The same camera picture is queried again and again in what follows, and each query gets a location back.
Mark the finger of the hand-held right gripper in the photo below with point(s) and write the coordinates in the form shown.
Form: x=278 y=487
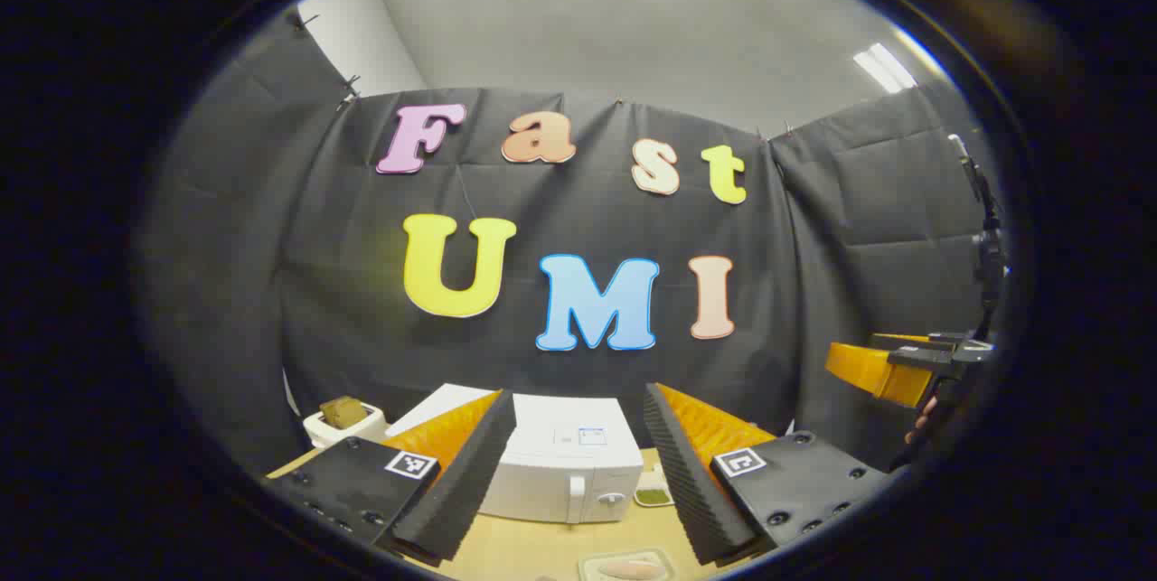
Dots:
x=868 y=369

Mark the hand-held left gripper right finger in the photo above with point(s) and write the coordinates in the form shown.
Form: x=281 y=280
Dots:
x=691 y=491

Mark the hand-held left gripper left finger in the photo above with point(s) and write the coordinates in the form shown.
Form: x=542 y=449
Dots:
x=470 y=491

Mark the white microwave oven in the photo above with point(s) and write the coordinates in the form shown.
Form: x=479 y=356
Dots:
x=560 y=473

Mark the white sectioned bean dish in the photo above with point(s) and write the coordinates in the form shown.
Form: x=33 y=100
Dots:
x=651 y=497

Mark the white toaster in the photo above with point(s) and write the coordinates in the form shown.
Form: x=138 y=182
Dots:
x=362 y=429

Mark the pale rectangular tray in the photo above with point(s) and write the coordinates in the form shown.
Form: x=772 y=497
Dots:
x=589 y=565

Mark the brown bread slice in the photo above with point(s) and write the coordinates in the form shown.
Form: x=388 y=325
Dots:
x=343 y=412

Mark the ceiling light panel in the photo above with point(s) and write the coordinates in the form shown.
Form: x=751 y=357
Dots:
x=886 y=68

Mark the black backdrop cloth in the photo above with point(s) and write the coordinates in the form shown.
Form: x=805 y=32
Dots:
x=587 y=229

